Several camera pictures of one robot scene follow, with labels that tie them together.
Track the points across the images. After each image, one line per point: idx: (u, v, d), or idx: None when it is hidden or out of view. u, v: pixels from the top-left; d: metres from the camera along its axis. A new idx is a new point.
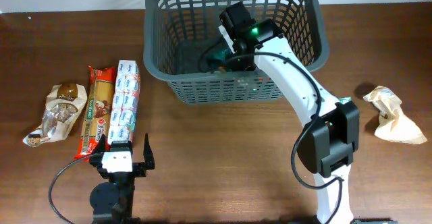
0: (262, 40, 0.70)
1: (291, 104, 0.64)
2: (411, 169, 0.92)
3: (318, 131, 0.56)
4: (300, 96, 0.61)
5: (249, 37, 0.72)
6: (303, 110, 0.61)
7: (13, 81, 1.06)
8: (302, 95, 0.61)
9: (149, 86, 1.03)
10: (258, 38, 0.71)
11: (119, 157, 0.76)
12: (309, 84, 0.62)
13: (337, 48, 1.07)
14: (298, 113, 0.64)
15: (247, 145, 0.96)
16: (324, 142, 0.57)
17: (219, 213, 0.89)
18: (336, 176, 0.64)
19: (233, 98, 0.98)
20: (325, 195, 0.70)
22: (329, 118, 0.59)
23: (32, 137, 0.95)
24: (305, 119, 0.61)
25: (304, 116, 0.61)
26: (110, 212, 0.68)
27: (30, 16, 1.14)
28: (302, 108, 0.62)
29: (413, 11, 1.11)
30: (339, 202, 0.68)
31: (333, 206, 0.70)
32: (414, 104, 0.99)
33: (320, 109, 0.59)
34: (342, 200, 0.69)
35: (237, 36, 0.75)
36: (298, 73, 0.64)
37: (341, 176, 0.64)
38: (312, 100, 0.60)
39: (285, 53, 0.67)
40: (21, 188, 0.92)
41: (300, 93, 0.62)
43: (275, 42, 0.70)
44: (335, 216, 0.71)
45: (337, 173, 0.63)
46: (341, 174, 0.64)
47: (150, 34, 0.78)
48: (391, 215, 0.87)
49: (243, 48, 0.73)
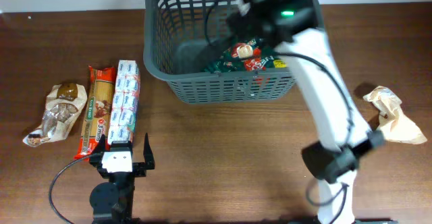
0: (291, 23, 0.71)
1: (318, 117, 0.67)
2: (411, 169, 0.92)
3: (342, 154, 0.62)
4: (335, 125, 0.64)
5: (278, 18, 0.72)
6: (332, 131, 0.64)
7: (13, 81, 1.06)
8: (338, 121, 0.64)
9: (149, 86, 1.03)
10: (287, 21, 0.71)
11: (119, 157, 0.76)
12: (343, 105, 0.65)
13: (337, 48, 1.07)
14: (321, 126, 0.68)
15: (248, 145, 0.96)
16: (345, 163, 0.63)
17: (220, 213, 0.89)
18: (343, 183, 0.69)
19: (233, 98, 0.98)
20: (329, 198, 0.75)
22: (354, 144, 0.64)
23: (32, 137, 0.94)
24: (331, 137, 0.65)
25: (330, 137, 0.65)
26: (110, 212, 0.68)
27: (30, 16, 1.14)
28: (332, 134, 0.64)
29: (412, 11, 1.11)
30: (343, 205, 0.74)
31: (337, 208, 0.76)
32: (414, 104, 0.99)
33: (349, 136, 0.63)
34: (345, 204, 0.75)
35: (261, 13, 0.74)
36: (333, 90, 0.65)
37: (347, 185, 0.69)
38: (346, 125, 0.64)
39: (318, 58, 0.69)
40: (21, 188, 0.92)
41: (333, 115, 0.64)
43: (310, 38, 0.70)
44: (337, 218, 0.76)
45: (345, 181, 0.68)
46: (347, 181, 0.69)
47: (150, 33, 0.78)
48: (391, 215, 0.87)
49: (268, 30, 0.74)
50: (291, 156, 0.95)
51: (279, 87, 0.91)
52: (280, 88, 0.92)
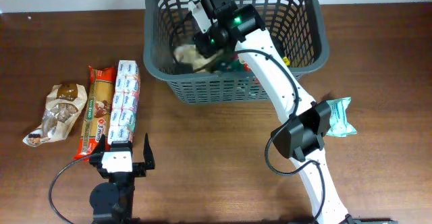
0: None
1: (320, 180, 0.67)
2: (409, 169, 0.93)
3: (294, 128, 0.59)
4: (279, 95, 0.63)
5: None
6: (317, 176, 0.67)
7: (13, 81, 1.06)
8: (282, 94, 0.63)
9: (149, 86, 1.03)
10: None
11: (119, 157, 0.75)
12: (287, 80, 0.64)
13: (335, 48, 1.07)
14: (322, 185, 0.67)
15: (247, 145, 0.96)
16: (299, 135, 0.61)
17: (219, 213, 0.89)
18: (311, 160, 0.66)
19: (233, 98, 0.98)
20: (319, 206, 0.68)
22: (302, 116, 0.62)
23: (32, 137, 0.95)
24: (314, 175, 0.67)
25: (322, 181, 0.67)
26: (111, 212, 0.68)
27: (30, 16, 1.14)
28: (279, 106, 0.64)
29: (411, 11, 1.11)
30: (318, 211, 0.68)
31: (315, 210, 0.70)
32: (411, 104, 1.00)
33: (297, 108, 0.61)
34: (314, 204, 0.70)
35: None
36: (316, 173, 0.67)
37: (317, 160, 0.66)
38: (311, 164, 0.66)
39: (267, 49, 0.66)
40: (21, 188, 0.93)
41: (307, 168, 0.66)
43: (257, 37, 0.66)
44: (320, 216, 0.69)
45: (310, 156, 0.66)
46: (316, 158, 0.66)
47: (150, 34, 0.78)
48: (391, 216, 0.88)
49: None
50: None
51: None
52: None
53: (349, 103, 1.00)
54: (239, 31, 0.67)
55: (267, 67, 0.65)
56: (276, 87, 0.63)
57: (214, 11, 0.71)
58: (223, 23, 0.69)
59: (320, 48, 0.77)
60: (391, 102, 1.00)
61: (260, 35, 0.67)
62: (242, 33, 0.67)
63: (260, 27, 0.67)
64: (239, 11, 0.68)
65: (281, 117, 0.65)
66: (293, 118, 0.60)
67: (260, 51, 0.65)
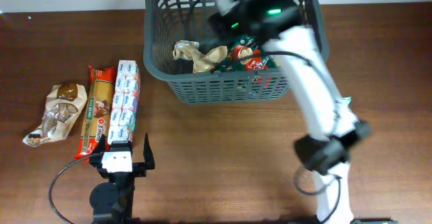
0: None
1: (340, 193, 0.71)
2: (409, 169, 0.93)
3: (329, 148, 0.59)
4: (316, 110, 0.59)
5: None
6: (335, 189, 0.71)
7: (13, 82, 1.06)
8: (320, 109, 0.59)
9: (149, 86, 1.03)
10: None
11: (119, 157, 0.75)
12: (328, 93, 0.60)
13: (335, 48, 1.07)
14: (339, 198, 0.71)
15: (248, 145, 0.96)
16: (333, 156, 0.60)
17: (219, 213, 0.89)
18: (335, 175, 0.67)
19: (233, 98, 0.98)
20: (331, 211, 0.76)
22: (339, 137, 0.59)
23: (32, 137, 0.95)
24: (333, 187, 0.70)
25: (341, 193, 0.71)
26: (110, 212, 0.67)
27: (31, 16, 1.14)
28: (314, 121, 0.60)
29: (411, 11, 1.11)
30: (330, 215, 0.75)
31: (327, 213, 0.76)
32: (411, 104, 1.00)
33: (333, 127, 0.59)
34: (325, 208, 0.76)
35: None
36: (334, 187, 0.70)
37: (339, 176, 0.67)
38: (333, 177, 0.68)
39: (307, 52, 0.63)
40: (21, 188, 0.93)
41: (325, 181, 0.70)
43: (295, 36, 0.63)
44: (329, 218, 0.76)
45: (335, 173, 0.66)
46: (339, 175, 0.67)
47: (150, 33, 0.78)
48: (391, 216, 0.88)
49: None
50: (291, 155, 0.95)
51: (279, 88, 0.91)
52: (280, 88, 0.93)
53: (349, 103, 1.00)
54: (275, 25, 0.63)
55: (304, 71, 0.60)
56: (316, 102, 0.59)
57: None
58: (250, 14, 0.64)
59: (320, 48, 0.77)
60: (391, 102, 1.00)
61: (298, 33, 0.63)
62: (278, 28, 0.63)
63: (300, 25, 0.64)
64: (271, 3, 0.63)
65: (314, 133, 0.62)
66: (335, 142, 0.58)
67: (300, 54, 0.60)
